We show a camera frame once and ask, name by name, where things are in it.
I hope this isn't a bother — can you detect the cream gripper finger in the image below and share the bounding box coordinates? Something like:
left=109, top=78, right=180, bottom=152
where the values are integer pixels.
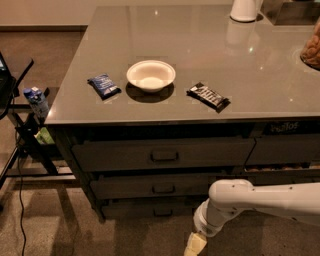
left=184, top=232, right=207, bottom=256

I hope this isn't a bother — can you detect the green packet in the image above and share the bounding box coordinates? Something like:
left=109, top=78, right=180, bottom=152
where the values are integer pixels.
left=35, top=127, right=54, bottom=145

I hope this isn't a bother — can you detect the black metal stand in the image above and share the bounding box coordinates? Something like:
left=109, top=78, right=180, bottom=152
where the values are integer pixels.
left=0, top=54, right=71, bottom=185

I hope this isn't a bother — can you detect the black cable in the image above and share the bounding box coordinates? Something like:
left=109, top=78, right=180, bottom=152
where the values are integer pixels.
left=13, top=96, right=29, bottom=256

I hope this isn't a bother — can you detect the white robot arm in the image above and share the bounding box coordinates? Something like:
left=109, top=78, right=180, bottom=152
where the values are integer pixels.
left=184, top=179, right=320, bottom=256

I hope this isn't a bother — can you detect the black candy bar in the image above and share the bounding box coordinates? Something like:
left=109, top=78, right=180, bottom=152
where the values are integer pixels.
left=186, top=82, right=230, bottom=112

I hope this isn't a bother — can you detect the drawer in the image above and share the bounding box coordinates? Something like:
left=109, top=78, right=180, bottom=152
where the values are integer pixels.
left=90, top=173, right=216, bottom=199
left=236, top=169, right=320, bottom=185
left=101, top=196, right=206, bottom=219
left=72, top=137, right=255, bottom=172
left=246, top=134, right=320, bottom=165

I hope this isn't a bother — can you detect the white bowl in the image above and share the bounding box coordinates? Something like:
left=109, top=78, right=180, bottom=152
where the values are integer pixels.
left=126, top=60, right=176, bottom=93

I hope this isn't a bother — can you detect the blue snack packet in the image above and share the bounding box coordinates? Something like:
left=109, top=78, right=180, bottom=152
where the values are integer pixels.
left=87, top=74, right=121, bottom=100

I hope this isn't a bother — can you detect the white kettle base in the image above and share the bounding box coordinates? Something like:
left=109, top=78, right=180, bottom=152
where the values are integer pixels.
left=230, top=0, right=263, bottom=23

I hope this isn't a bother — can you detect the glass jar of nuts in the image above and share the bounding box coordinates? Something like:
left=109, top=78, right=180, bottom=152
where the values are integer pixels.
left=300, top=18, right=320, bottom=70

